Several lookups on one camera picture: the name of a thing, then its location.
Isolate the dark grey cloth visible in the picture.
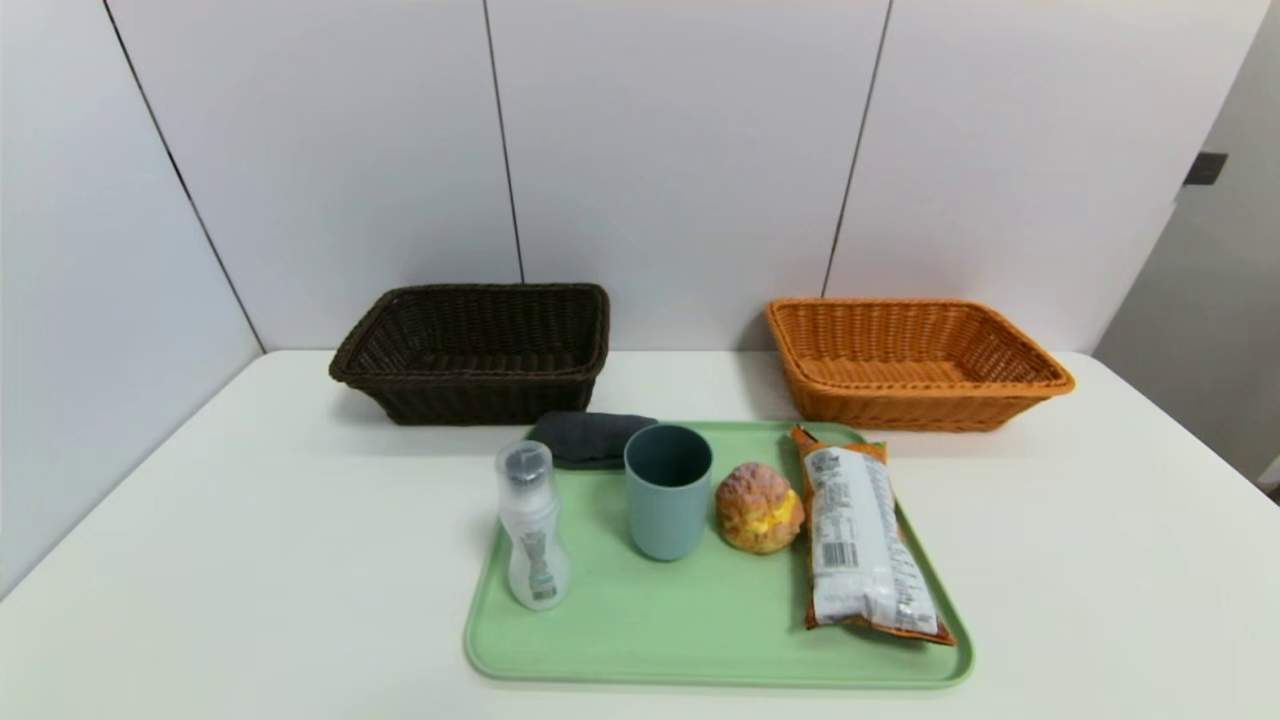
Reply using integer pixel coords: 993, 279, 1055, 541
527, 411, 659, 471

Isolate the teal plastic cup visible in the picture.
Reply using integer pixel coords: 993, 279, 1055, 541
624, 424, 715, 563

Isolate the cream puff bread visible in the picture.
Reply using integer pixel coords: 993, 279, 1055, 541
714, 462, 806, 556

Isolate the clear plastic bottle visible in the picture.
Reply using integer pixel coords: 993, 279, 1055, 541
495, 440, 572, 612

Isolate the orange snack bag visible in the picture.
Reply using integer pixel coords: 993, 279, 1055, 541
791, 425, 957, 647

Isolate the dark brown wicker basket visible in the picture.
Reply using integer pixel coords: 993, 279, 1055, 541
329, 283, 611, 427

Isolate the orange wicker basket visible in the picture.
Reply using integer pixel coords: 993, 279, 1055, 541
765, 298, 1077, 433

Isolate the light green plastic tray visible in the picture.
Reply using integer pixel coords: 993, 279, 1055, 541
463, 420, 976, 691

